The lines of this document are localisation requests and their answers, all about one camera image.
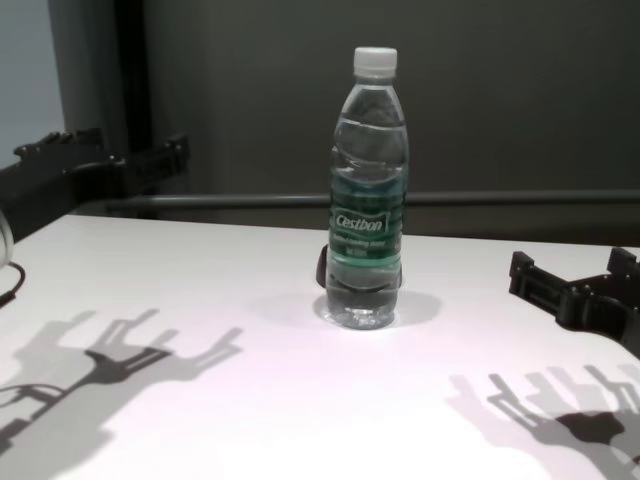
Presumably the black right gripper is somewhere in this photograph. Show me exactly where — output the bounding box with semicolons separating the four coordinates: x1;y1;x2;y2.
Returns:
508;246;640;359

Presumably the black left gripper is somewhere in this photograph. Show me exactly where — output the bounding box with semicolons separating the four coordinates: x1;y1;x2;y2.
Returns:
0;127;192;247

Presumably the clear water bottle green label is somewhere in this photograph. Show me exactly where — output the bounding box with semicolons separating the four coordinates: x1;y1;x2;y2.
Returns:
325;46;412;332

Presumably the grey horizontal rail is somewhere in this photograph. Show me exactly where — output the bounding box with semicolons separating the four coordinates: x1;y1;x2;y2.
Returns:
104;191;640;212

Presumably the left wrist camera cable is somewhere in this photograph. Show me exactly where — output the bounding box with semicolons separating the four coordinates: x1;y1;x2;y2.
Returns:
0;261;27;310

